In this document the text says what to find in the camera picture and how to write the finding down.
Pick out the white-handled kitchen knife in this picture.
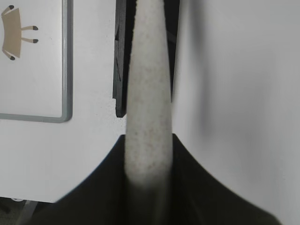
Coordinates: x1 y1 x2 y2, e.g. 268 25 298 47
125 0 173 188

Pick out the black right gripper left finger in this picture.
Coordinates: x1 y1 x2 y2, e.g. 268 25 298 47
29 135 128 225

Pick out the white grey-rimmed cutting board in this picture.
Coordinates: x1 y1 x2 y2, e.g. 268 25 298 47
0 0 73 123

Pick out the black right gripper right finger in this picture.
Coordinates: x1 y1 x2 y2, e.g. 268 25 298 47
170 133 283 225

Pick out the black knife stand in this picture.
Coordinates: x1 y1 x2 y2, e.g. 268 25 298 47
112 0 180 118

